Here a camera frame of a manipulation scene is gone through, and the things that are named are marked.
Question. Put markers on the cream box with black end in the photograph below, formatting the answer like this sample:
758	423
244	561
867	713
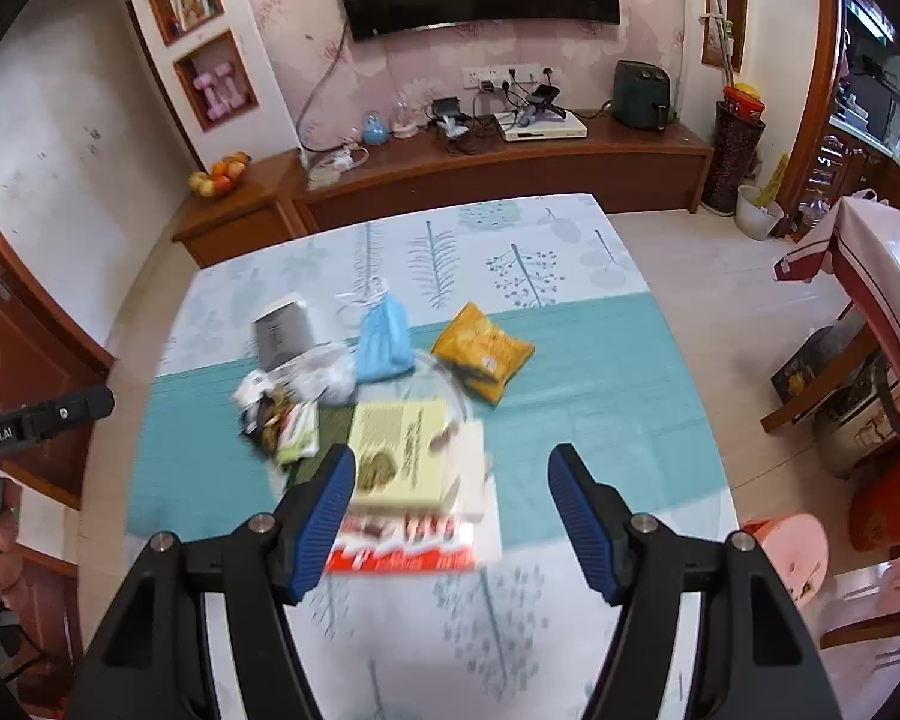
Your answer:
405	450

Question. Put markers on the white set-top box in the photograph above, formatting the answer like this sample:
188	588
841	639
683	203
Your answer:
544	129

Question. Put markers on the pink tablecloth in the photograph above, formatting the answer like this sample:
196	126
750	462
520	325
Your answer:
892	277

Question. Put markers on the grey box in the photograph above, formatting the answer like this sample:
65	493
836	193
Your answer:
281	334

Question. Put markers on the black phone stand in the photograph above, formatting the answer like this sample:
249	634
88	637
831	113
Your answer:
544	99

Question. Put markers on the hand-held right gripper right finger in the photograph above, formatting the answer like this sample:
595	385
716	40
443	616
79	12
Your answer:
581	517

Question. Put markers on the small black device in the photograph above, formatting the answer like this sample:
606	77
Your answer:
446	109

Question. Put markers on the picture frame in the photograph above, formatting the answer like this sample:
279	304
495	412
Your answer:
191	4

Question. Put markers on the wooden television cabinet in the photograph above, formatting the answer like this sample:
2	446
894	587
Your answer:
495	172

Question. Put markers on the white wall sockets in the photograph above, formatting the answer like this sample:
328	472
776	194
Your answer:
506	76

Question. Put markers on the pink ornament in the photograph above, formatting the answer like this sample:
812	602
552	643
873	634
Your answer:
405	120

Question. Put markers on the dark green air fryer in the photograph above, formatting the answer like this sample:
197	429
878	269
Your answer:
641	94

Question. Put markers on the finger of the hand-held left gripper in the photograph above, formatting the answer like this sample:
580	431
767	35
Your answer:
75	409

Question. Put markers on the brown wooden door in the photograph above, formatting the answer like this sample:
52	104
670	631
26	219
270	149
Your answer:
30	345

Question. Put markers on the tree print tablecloth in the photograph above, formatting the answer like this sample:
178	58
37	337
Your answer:
570	390

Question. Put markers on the dark woven stand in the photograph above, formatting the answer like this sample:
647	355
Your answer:
731	161

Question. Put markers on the bowl of fruit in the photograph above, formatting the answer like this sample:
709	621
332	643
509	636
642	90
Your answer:
217	176

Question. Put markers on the white plastic bag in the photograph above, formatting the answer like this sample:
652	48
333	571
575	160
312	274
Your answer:
326	379

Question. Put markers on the yellow snack bag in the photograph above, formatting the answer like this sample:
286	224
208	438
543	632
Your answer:
480	349

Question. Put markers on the person's left hand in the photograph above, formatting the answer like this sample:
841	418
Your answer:
1	551

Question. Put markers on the silver pressure cooker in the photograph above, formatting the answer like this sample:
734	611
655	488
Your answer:
862	427

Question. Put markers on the red white chocolate box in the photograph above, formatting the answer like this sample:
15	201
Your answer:
405	544

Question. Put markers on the black cardboard box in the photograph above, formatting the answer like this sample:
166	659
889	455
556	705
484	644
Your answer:
810	367

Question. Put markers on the pink dumbbell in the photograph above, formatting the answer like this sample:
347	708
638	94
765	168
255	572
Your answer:
234	88
211	94

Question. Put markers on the mop stick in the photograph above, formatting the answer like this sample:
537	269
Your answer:
720	30

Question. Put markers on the white bucket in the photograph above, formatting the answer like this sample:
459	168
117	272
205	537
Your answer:
757	214

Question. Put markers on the blue round ornament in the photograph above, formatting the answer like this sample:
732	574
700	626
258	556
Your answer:
375	130

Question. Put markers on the pink plastic stool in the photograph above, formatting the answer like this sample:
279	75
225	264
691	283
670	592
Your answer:
791	555

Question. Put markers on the blue face mask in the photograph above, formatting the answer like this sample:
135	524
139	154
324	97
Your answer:
382	345

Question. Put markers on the pile of dark candy wrappers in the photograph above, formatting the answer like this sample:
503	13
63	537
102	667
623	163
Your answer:
266	420

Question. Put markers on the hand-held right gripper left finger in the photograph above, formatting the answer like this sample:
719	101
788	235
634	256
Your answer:
322	510

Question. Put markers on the pale green packet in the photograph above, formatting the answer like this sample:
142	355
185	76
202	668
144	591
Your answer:
300	431

